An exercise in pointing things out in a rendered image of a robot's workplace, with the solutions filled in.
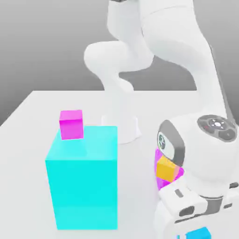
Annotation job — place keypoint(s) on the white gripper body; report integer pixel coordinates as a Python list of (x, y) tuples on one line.
[(220, 226)]

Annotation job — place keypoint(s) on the small blue cube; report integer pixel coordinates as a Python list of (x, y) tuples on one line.
[(198, 234)]

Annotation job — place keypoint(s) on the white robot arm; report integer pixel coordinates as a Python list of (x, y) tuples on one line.
[(168, 37)]

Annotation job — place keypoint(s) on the small orange cube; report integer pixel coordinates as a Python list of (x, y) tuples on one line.
[(165, 170)]

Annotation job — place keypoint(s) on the small magenta cube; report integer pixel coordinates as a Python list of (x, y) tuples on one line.
[(71, 128)]

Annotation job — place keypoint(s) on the large magenta box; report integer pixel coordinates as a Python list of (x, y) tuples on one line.
[(160, 184)]

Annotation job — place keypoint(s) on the large cyan box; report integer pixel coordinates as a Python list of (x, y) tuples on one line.
[(84, 186)]

